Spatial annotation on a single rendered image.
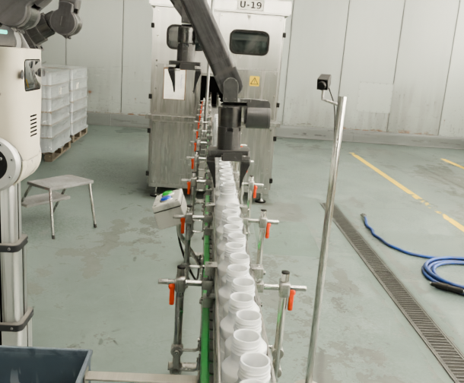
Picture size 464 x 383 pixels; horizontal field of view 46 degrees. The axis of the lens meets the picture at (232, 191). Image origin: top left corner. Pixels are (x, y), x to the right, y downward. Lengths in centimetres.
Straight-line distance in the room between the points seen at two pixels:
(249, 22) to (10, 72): 434
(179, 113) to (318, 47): 609
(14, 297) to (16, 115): 55
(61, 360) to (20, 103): 73
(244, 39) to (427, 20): 682
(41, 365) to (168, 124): 475
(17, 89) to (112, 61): 983
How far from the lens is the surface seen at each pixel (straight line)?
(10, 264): 174
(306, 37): 1137
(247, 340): 75
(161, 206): 151
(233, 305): 82
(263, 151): 580
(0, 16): 138
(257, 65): 571
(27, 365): 116
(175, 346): 114
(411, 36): 1192
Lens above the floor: 151
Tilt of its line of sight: 14 degrees down
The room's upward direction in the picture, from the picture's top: 4 degrees clockwise
